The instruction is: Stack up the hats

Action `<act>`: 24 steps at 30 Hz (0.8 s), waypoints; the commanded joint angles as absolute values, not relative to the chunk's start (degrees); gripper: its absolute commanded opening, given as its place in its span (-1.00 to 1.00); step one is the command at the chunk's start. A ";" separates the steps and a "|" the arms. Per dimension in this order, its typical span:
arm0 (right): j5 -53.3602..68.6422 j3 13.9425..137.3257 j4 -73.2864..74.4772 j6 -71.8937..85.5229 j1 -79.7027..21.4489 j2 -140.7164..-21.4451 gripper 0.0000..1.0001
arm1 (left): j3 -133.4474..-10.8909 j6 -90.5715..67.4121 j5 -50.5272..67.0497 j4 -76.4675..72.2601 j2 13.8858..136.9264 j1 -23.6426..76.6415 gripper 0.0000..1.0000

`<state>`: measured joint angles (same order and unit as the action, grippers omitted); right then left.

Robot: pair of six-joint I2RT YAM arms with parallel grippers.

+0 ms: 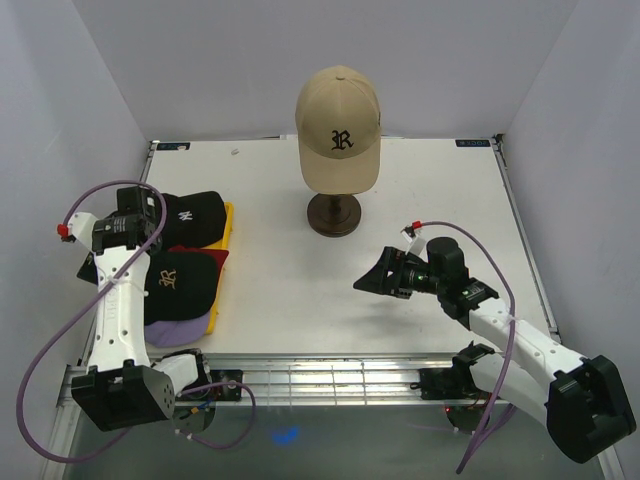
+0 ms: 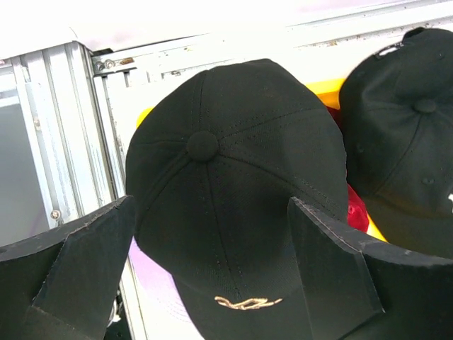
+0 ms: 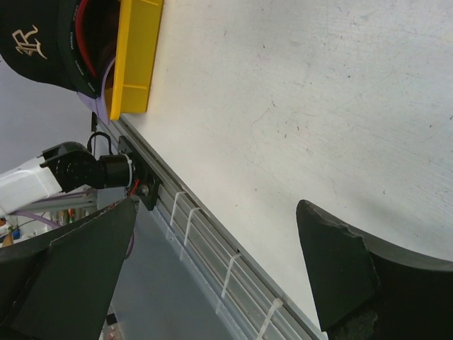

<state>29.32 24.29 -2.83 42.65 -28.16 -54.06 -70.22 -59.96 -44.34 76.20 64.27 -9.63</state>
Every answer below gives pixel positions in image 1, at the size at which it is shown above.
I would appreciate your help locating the black cap gold R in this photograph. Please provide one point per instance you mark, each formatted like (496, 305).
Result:
(167, 298)

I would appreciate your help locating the black cap white NY logo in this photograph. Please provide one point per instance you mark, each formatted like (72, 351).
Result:
(193, 221)

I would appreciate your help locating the dark wooden stand base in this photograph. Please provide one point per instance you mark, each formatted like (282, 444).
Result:
(334, 216)

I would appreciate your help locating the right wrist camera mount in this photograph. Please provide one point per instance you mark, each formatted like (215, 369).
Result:
(412, 234)

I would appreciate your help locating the lavender cap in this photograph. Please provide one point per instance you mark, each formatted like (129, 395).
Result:
(164, 334)

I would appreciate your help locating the yellow plastic tray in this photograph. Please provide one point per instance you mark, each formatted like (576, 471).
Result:
(220, 251)

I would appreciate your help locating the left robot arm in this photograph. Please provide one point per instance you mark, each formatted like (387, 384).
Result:
(125, 310)

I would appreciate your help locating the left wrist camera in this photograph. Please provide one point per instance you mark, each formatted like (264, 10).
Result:
(78, 228)

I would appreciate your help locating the aluminium front rail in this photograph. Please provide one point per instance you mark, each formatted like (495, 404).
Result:
(276, 382)

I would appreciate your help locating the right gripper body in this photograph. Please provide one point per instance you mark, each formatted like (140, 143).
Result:
(412, 277)

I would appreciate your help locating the red cap white logo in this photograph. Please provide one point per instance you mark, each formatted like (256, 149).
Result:
(198, 268)

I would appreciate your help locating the beige cap black R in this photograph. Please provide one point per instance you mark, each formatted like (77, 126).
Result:
(338, 123)

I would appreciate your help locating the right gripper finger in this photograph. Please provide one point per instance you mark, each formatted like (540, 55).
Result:
(380, 280)
(390, 262)

